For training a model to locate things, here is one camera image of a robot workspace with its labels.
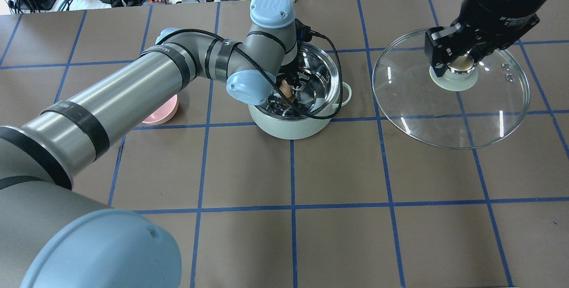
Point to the pink bowl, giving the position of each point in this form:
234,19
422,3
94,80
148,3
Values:
164,113

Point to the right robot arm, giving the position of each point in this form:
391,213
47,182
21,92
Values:
507,8

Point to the light green electric pot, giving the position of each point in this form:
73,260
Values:
323,95

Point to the glass pot lid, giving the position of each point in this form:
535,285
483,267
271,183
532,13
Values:
472,105

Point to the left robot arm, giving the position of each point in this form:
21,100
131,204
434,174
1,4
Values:
53,237

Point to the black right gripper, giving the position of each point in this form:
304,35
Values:
498,10

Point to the brown egg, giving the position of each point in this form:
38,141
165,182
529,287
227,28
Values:
286,89

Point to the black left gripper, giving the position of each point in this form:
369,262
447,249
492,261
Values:
290,77

